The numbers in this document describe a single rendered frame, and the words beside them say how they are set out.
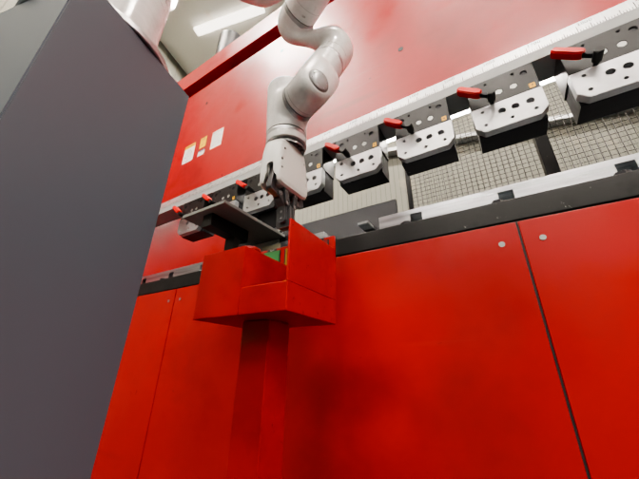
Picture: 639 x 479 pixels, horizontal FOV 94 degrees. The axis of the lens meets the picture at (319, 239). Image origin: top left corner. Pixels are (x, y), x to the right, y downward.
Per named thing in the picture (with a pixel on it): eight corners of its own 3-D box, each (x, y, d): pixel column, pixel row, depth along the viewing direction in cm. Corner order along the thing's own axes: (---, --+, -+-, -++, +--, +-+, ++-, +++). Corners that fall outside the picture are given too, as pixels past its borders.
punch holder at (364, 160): (335, 182, 93) (335, 141, 100) (347, 195, 100) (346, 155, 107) (380, 166, 86) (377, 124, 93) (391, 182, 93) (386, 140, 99)
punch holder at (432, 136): (397, 161, 84) (393, 117, 90) (407, 177, 90) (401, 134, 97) (455, 142, 76) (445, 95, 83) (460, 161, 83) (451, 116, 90)
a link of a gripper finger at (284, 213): (279, 199, 59) (278, 230, 57) (268, 192, 56) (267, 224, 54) (292, 194, 57) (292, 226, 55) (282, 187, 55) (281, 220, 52)
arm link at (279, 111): (317, 132, 62) (291, 154, 68) (315, 84, 66) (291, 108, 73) (281, 115, 57) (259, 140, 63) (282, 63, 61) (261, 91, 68)
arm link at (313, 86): (370, 47, 73) (330, 107, 56) (327, 89, 85) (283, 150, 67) (345, 14, 70) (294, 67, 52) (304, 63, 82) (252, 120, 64)
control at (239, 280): (192, 319, 52) (208, 226, 59) (254, 330, 65) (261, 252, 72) (285, 310, 43) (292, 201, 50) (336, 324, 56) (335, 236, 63)
